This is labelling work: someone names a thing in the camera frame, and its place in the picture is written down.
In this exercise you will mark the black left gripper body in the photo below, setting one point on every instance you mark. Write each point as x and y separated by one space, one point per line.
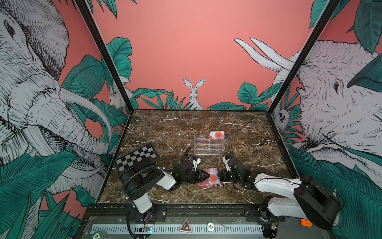
194 178

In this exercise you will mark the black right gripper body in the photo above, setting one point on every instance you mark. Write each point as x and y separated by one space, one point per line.
229 176

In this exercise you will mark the white red credit card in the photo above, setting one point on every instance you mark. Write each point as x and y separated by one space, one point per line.
214 178
216 135

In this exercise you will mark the clear acrylic compartment organizer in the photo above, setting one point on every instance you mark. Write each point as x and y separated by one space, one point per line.
204 146

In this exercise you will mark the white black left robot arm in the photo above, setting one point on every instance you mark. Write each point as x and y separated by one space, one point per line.
137 183

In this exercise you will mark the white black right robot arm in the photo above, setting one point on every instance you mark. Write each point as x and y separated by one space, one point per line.
299 198

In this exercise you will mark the round white sticker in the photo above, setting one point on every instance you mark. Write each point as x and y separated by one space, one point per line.
210 227

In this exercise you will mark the red warning triangle sticker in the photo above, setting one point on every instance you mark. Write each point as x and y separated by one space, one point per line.
185 227

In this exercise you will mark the black white checkerboard calibration board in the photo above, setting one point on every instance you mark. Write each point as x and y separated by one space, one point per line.
137 158

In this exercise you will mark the orange small connector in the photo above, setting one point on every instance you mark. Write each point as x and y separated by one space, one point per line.
306 223

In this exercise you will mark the white ventilation grille strip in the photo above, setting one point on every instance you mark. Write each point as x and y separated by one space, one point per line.
175 229

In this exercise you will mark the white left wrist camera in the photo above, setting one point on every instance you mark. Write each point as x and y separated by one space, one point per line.
196 161

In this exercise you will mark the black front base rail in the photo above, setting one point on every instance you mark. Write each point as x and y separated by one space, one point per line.
164 211

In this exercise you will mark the black right corner frame post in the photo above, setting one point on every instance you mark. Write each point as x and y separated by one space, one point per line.
321 23

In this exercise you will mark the black corner frame post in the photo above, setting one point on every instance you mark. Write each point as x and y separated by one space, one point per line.
321 23
97 37

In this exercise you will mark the black left corner frame post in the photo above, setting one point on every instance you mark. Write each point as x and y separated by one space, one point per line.
97 37

